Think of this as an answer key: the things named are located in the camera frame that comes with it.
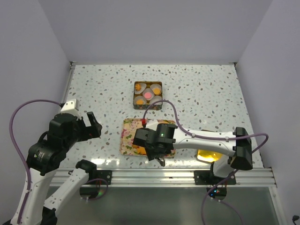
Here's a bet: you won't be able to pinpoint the gold tin lid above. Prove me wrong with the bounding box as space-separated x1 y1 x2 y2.
197 150 223 163

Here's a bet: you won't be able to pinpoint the orange leaf cookie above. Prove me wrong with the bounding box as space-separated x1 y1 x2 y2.
136 99 144 105

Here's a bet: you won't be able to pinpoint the pink sandwich cookie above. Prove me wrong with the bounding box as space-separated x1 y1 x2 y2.
144 92 152 99

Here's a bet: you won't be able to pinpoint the round dotted orange cookie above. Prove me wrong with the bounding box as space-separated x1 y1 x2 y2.
152 88 161 95

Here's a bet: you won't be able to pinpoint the swirl butter cookie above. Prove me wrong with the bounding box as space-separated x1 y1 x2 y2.
135 83 142 91

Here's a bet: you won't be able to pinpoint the metal tongs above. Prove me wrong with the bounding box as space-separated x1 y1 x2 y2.
156 157 165 167

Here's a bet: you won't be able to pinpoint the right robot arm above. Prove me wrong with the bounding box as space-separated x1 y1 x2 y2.
133 123 253 184

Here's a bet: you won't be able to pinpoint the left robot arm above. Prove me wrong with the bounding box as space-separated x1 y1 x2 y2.
5 112 102 225

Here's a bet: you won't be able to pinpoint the orange fish cookie lower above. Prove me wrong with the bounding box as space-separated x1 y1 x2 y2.
133 145 146 155

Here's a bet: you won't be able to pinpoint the floral serving tray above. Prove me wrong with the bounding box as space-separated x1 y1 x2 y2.
120 118 177 159

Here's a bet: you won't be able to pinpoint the white paper cup bottom-right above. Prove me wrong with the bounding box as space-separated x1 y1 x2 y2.
150 96 162 105

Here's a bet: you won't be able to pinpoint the white paper cup bottom-left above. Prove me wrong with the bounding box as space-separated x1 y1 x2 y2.
133 96 147 106

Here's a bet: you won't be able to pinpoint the white paper cup centre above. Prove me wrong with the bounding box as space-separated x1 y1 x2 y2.
142 88 155 101

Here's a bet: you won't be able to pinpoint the floral cookie tin box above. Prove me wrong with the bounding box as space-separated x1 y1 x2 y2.
133 81 163 110

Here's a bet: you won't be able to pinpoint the white paper cup top-right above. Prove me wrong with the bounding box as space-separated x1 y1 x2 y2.
150 84 162 96

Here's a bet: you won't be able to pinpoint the white paper cup top-left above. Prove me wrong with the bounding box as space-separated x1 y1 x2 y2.
134 82 147 95

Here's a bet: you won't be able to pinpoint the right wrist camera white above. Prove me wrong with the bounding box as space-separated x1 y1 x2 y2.
142 119 159 130

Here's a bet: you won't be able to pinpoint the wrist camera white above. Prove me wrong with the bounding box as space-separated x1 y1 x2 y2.
60 99 80 118
142 119 159 130

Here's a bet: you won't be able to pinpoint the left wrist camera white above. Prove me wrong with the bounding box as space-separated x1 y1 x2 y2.
60 99 80 118

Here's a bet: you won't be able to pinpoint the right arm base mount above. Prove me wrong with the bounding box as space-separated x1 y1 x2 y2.
194 170 237 186

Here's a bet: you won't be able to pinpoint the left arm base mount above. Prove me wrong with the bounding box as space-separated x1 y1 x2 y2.
89 170 113 186

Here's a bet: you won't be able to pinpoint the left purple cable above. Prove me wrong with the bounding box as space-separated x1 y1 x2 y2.
8 99 63 223

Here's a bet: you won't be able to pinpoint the aluminium frame rail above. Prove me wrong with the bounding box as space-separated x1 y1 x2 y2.
30 166 277 188

